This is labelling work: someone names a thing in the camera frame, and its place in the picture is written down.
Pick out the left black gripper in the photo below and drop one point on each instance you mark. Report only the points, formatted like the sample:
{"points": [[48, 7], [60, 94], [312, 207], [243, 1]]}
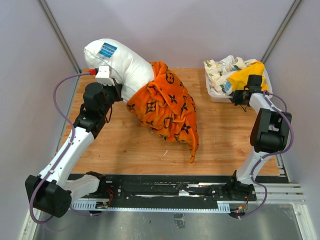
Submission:
{"points": [[117, 88]]}

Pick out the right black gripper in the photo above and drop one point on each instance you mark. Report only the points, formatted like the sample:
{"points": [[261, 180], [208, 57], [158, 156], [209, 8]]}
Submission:
{"points": [[236, 94]]}

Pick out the white plastic bin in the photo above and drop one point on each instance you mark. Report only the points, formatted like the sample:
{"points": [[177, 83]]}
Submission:
{"points": [[218, 98]]}

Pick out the white pillow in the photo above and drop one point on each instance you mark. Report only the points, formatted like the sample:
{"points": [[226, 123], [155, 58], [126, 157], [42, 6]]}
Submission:
{"points": [[126, 67]]}

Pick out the orange black-patterned plush pillowcase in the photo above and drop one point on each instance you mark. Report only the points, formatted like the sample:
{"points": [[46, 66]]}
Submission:
{"points": [[165, 106]]}

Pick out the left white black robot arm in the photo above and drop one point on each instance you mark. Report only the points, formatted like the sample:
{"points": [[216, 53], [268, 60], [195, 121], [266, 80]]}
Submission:
{"points": [[50, 191]]}

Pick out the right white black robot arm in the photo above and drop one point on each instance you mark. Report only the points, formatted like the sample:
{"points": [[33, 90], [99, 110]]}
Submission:
{"points": [[268, 138]]}

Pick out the blue white pillow label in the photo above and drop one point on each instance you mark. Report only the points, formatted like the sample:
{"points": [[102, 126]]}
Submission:
{"points": [[107, 50]]}

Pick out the yellow and white floral cloth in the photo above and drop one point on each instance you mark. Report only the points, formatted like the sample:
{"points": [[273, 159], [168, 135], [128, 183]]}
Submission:
{"points": [[231, 74]]}

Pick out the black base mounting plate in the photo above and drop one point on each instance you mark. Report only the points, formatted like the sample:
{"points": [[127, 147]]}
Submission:
{"points": [[167, 187]]}

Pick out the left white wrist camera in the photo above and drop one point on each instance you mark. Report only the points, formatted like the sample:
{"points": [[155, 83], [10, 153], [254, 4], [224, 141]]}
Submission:
{"points": [[103, 76]]}

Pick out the right aluminium corner post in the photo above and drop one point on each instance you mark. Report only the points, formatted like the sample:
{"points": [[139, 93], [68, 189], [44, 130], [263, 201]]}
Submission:
{"points": [[293, 9]]}

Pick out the aluminium corner post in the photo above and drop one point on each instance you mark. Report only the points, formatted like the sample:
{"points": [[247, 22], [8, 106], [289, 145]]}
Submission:
{"points": [[58, 33], [293, 9]]}

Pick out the grey slotted cable duct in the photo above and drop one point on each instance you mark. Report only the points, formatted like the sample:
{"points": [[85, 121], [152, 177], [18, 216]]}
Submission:
{"points": [[153, 205]]}

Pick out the left aluminium corner post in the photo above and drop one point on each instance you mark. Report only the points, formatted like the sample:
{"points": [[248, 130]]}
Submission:
{"points": [[58, 33]]}

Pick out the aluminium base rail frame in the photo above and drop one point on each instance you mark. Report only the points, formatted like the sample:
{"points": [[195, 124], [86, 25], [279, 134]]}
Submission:
{"points": [[270, 193]]}

